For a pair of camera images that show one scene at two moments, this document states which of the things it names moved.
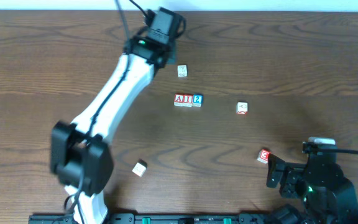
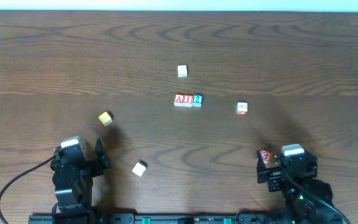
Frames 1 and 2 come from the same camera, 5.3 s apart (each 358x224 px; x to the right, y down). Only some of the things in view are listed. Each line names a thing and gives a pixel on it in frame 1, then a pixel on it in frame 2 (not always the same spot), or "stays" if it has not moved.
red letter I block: x=187 y=100 stays
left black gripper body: x=173 y=54 -> x=95 y=163
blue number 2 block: x=197 y=100 stays
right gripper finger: x=275 y=168 -> x=261 y=170
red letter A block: x=178 y=100 stays
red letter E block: x=263 y=156 stays
